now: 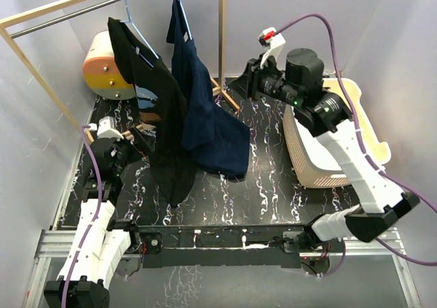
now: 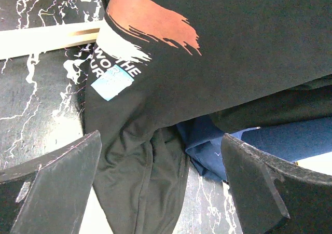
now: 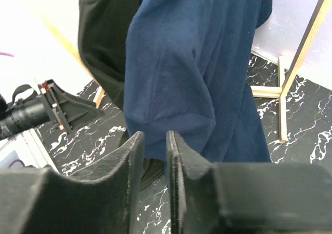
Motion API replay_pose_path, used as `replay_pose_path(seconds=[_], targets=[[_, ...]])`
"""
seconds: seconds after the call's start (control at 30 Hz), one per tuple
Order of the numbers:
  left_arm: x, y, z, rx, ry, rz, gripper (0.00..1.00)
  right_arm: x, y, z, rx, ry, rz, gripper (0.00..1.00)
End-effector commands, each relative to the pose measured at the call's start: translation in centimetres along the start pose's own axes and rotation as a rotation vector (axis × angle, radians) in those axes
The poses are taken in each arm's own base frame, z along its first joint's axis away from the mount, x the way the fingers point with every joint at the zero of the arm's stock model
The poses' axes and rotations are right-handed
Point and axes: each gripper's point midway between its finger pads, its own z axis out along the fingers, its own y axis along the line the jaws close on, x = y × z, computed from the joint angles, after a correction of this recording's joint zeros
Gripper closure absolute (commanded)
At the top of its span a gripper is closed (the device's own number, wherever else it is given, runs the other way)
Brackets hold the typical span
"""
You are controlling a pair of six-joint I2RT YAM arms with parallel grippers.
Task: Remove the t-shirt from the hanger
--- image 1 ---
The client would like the purple cable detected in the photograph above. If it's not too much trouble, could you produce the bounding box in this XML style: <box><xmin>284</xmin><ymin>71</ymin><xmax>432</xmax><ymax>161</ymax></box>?
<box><xmin>59</xmin><ymin>124</ymin><xmax>103</xmax><ymax>308</ymax></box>
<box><xmin>274</xmin><ymin>13</ymin><xmax>437</xmax><ymax>267</ymax></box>

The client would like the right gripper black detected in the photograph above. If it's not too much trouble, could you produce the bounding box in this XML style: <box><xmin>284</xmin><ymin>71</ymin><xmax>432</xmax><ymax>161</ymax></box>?
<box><xmin>227</xmin><ymin>53</ymin><xmax>302</xmax><ymax>108</ymax></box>

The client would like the navy blue t shirt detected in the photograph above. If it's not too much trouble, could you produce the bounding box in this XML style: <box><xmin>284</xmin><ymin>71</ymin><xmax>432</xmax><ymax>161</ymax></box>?
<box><xmin>167</xmin><ymin>0</ymin><xmax>250</xmax><ymax>178</ymax></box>

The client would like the cream laundry basket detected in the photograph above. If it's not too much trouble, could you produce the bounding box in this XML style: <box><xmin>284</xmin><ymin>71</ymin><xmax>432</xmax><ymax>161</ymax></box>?
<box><xmin>283</xmin><ymin>78</ymin><xmax>391</xmax><ymax>188</ymax></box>

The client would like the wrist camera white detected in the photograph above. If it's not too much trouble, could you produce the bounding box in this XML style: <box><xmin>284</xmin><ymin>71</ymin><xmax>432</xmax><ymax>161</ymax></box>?
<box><xmin>97</xmin><ymin>116</ymin><xmax>124</xmax><ymax>140</ymax></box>
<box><xmin>259</xmin><ymin>27</ymin><xmax>286</xmax><ymax>69</ymax></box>

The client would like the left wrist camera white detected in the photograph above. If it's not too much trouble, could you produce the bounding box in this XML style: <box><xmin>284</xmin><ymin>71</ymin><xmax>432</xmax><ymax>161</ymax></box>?
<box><xmin>97</xmin><ymin>116</ymin><xmax>124</xmax><ymax>140</ymax></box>

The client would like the light blue hanger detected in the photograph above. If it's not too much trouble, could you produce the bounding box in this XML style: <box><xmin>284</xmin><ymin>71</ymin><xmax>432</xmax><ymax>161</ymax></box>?
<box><xmin>178</xmin><ymin>0</ymin><xmax>193</xmax><ymax>40</ymax></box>
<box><xmin>121</xmin><ymin>0</ymin><xmax>159</xmax><ymax>59</ymax></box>

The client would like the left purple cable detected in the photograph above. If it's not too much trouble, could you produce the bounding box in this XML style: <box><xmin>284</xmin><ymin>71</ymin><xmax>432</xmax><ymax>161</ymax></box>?
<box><xmin>59</xmin><ymin>124</ymin><xmax>103</xmax><ymax>308</ymax></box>

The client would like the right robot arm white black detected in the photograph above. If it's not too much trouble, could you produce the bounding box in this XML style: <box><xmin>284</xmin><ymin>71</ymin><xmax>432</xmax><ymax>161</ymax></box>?
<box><xmin>228</xmin><ymin>48</ymin><xmax>420</xmax><ymax>251</ymax></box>

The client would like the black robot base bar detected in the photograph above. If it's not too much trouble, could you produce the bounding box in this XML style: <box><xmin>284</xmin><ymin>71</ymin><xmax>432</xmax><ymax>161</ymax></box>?
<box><xmin>137</xmin><ymin>224</ymin><xmax>343</xmax><ymax>268</ymax></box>

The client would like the wooden clothes rack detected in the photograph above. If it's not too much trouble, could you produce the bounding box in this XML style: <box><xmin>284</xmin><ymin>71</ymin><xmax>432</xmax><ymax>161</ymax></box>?
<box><xmin>1</xmin><ymin>0</ymin><xmax>219</xmax><ymax>150</ymax></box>

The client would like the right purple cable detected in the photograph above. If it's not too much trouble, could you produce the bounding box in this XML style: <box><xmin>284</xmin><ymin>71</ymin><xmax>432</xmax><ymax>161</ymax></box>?
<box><xmin>274</xmin><ymin>13</ymin><xmax>437</xmax><ymax>267</ymax></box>

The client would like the black graphic t shirt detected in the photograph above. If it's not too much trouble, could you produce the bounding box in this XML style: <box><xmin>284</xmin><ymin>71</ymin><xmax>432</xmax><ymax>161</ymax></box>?
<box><xmin>107</xmin><ymin>17</ymin><xmax>197</xmax><ymax>208</ymax></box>

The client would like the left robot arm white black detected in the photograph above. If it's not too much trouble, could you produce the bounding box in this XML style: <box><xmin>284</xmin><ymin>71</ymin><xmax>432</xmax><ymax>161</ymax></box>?
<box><xmin>44</xmin><ymin>136</ymin><xmax>151</xmax><ymax>307</ymax></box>

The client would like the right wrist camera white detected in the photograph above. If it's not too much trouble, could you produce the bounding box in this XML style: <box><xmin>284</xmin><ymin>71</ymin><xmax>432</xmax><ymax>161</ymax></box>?
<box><xmin>259</xmin><ymin>27</ymin><xmax>286</xmax><ymax>69</ymax></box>

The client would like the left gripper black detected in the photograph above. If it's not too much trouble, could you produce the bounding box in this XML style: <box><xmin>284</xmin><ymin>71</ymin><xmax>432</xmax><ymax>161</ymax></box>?
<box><xmin>111</xmin><ymin>126</ymin><xmax>155</xmax><ymax>176</ymax></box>

